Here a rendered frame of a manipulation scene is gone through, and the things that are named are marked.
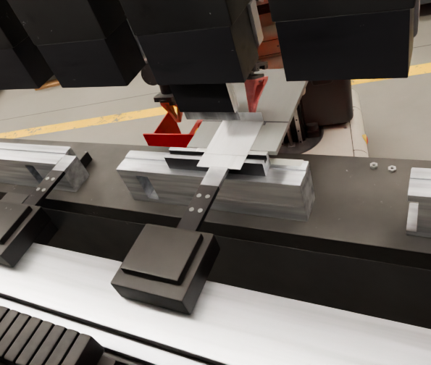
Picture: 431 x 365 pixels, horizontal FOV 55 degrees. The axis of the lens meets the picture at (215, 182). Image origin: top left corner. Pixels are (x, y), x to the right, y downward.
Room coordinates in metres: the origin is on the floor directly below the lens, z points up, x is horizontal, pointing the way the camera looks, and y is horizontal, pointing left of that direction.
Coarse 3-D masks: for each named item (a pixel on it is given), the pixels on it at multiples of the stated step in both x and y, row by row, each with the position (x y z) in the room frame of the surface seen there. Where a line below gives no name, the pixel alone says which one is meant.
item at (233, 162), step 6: (204, 156) 0.60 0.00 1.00; (210, 156) 0.59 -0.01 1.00; (216, 156) 0.58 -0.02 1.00; (222, 156) 0.58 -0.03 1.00; (228, 156) 0.57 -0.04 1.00; (234, 156) 0.57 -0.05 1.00; (240, 156) 0.56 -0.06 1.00; (198, 162) 0.59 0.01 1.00; (204, 162) 0.58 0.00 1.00; (210, 162) 0.58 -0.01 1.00; (216, 162) 0.57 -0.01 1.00; (222, 162) 0.56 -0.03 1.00; (228, 162) 0.56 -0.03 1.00; (234, 162) 0.55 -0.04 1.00; (240, 162) 0.54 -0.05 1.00; (234, 168) 0.54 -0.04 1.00; (240, 168) 0.53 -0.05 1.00
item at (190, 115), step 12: (192, 84) 0.58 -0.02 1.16; (204, 84) 0.57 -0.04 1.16; (216, 84) 0.55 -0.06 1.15; (228, 84) 0.55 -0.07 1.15; (180, 96) 0.60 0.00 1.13; (192, 96) 0.58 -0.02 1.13; (204, 96) 0.57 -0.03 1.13; (216, 96) 0.56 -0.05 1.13; (228, 96) 0.54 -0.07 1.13; (180, 108) 0.60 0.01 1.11; (192, 108) 0.59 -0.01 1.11; (204, 108) 0.57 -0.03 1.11; (216, 108) 0.56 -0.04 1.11; (228, 108) 0.55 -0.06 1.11
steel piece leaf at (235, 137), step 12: (228, 120) 0.67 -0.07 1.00; (240, 120) 0.66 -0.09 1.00; (252, 120) 0.64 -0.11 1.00; (216, 132) 0.66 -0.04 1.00; (228, 132) 0.64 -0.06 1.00; (240, 132) 0.63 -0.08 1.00; (252, 132) 0.61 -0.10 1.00; (216, 144) 0.62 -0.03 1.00; (228, 144) 0.61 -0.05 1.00; (240, 144) 0.59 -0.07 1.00; (252, 144) 0.58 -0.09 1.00
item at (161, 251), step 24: (216, 168) 0.55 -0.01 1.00; (216, 192) 0.50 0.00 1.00; (192, 216) 0.46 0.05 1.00; (144, 240) 0.42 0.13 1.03; (168, 240) 0.41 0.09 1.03; (192, 240) 0.39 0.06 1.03; (216, 240) 0.40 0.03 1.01; (144, 264) 0.38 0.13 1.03; (168, 264) 0.37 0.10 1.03; (192, 264) 0.36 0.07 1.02; (120, 288) 0.37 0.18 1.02; (144, 288) 0.35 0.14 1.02; (168, 288) 0.34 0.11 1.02; (192, 288) 0.33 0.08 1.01
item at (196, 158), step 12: (168, 156) 0.64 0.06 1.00; (180, 156) 0.63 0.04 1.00; (192, 156) 0.61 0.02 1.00; (252, 156) 0.56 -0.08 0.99; (264, 156) 0.54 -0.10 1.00; (180, 168) 0.63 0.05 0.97; (192, 168) 0.61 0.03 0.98; (204, 168) 0.60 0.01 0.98; (252, 168) 0.54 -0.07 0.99; (264, 168) 0.53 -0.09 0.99
